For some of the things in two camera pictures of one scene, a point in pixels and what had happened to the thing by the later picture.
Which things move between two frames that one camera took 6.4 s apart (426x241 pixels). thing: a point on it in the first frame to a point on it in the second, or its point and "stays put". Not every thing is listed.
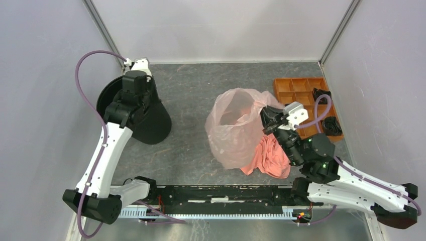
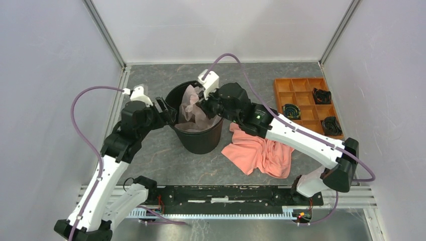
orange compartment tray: (291, 90) stays put
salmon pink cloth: (270, 158) stays put
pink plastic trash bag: (234, 127) to (191, 117)
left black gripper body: (148, 97) to (153, 121)
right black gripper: (271, 118) to (205, 105)
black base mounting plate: (220, 200) stays put
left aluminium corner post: (96, 18) stays put
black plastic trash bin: (153, 126) to (192, 142)
